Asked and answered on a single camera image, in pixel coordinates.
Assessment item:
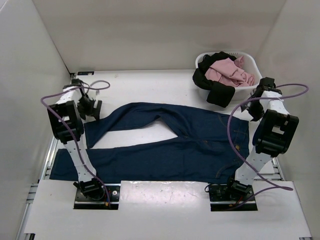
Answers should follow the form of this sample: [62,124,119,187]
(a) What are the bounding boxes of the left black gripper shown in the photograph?
[76,96,102,122]

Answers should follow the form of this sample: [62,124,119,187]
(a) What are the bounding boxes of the dark blue denim trousers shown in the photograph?
[49,101,251,185]

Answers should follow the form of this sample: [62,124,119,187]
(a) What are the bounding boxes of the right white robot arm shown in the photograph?
[224,77,299,200]

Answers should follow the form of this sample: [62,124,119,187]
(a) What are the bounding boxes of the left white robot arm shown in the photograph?
[41,78,109,202]

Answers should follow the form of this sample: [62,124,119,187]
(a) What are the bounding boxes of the white plastic laundry basket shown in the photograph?
[195,51,263,101]

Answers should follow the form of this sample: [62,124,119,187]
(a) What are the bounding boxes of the blue label sticker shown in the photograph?
[77,71,95,76]

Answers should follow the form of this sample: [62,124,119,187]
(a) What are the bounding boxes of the black garment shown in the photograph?
[192,51,236,108]

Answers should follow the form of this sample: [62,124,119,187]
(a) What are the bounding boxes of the pink garment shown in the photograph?
[205,56,255,88]

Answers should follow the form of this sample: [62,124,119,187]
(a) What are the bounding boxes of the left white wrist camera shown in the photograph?
[88,85,100,98]

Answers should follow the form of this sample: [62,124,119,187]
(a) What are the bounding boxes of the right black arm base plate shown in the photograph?
[204,184,258,212]

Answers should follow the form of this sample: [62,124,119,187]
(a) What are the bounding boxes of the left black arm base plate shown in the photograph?
[73,183,121,210]

